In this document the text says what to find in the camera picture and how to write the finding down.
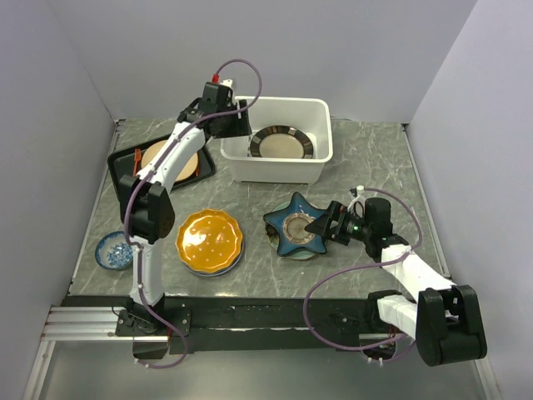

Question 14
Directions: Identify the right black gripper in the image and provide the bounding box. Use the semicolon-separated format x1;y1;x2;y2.
305;200;373;246

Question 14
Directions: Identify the brown rimmed beige plate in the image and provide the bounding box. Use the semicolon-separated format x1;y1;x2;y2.
248;125;314;159

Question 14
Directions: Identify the yellow polka dot plate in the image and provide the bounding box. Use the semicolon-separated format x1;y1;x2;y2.
176;209;245;277

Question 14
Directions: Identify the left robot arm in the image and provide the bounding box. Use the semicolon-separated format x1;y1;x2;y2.
117;77;251;335

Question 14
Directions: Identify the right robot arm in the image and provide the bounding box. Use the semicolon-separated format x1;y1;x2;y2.
305;197;487;367

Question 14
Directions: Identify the white plastic bin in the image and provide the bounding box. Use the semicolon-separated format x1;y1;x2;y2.
221;97;333;184

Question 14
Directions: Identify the blue star shaped dish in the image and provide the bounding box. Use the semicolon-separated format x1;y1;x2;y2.
263;192;326;257

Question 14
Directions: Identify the light green saucer plate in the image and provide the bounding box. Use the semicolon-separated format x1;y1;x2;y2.
263;197;327;261

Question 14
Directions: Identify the beige bird plate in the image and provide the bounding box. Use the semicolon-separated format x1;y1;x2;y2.
141;140;199;183

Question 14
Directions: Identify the orange plastic fork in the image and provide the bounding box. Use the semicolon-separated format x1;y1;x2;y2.
132;148;142;176

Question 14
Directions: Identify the blue polka dot plate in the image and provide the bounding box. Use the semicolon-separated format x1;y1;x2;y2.
183;246;245;277

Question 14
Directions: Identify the black plastic tray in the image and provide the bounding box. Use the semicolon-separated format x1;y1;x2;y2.
107;134;216;197

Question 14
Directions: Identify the blue white patterned bowl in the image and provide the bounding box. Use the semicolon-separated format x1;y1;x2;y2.
94;231;133;271

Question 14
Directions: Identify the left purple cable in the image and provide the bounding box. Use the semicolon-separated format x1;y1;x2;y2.
122;58;263;371

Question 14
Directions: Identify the purple cable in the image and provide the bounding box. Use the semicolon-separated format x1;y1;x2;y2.
122;58;263;371
303;187;424;363

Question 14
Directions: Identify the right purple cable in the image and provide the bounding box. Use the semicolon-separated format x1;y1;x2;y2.
303;187;424;363

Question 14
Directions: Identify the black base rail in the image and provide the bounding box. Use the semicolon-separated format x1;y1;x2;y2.
114;292;421;360

